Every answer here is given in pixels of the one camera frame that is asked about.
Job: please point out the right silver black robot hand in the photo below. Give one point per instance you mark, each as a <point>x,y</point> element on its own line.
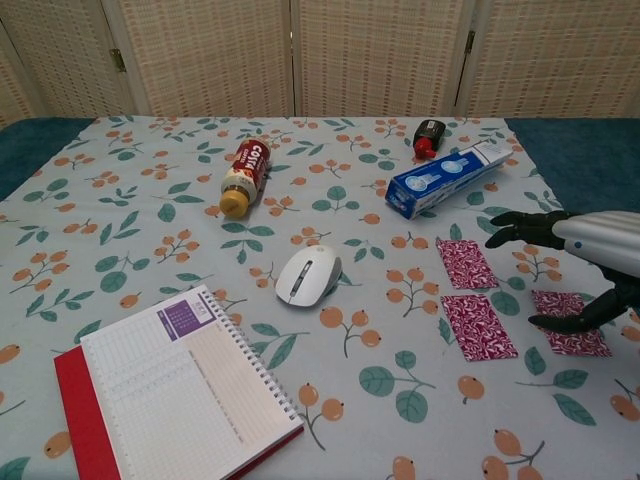
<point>600,240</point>

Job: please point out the blue toothpaste box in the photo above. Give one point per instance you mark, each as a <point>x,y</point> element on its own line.
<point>440,180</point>

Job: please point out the black bottle red cap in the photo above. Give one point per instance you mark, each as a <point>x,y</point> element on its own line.
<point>430,131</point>

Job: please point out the brass screen hinge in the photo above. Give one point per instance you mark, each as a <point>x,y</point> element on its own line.
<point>470,42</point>
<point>117,60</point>

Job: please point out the floral print tablecloth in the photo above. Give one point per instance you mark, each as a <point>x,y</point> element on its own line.
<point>350,225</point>

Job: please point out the white computer mouse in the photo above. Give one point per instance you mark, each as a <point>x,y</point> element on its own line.
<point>305,275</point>

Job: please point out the Costa coffee bottle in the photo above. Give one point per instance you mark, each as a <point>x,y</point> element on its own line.
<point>247,170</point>

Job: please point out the bamboo folding screen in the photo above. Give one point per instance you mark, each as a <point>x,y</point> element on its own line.
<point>215,50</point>

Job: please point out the spiral notebook red cover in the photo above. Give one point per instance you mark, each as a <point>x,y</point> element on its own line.
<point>175,390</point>

